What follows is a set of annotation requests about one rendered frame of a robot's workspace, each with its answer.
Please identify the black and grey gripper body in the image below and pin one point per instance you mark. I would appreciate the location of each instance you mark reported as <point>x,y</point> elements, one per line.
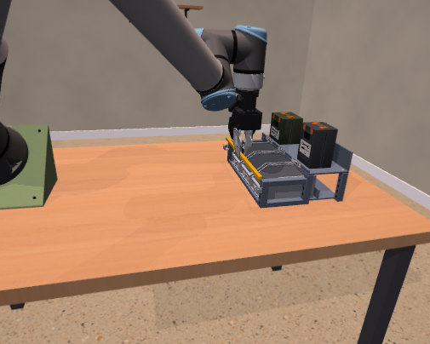
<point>249,118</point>

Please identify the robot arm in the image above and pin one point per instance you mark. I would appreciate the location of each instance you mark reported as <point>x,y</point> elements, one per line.
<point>163,24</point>

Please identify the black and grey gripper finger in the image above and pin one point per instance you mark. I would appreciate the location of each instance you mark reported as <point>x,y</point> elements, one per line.
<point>235,135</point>
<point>247,141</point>

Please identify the yellow bar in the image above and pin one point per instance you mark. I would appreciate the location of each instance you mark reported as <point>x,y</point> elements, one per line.
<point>251,167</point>

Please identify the grey metal rack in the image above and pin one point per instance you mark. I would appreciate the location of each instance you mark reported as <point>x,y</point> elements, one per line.
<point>341,162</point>

